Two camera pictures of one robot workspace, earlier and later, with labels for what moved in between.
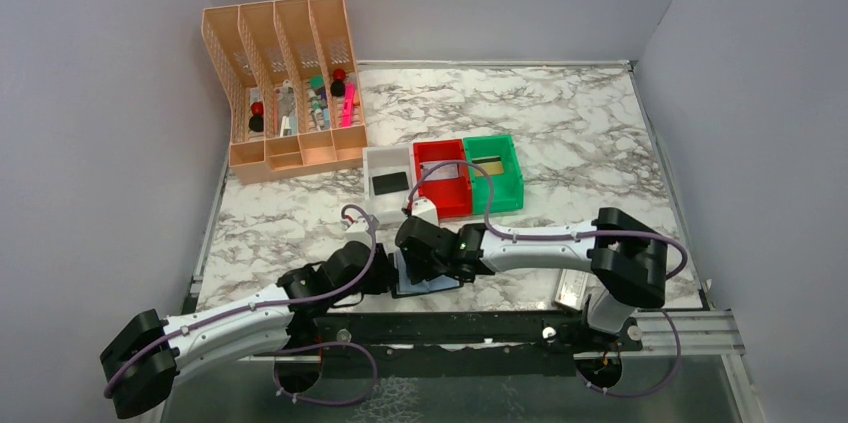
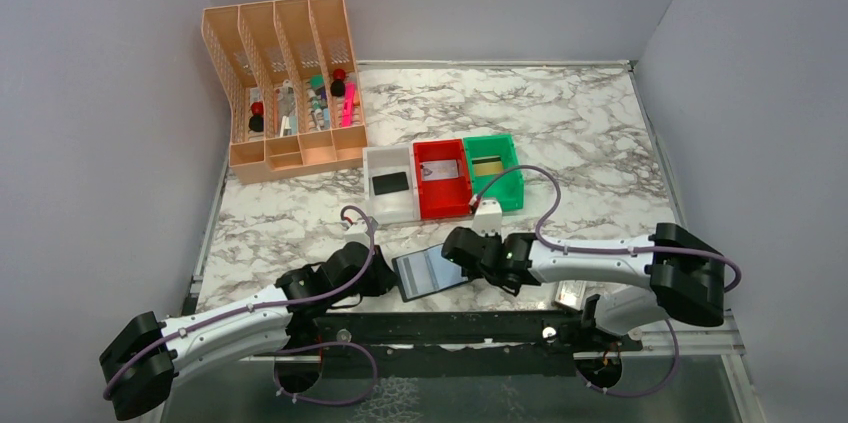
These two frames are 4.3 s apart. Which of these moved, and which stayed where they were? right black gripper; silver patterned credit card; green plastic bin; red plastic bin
Moved: right black gripper
Stayed: green plastic bin; red plastic bin; silver patterned credit card
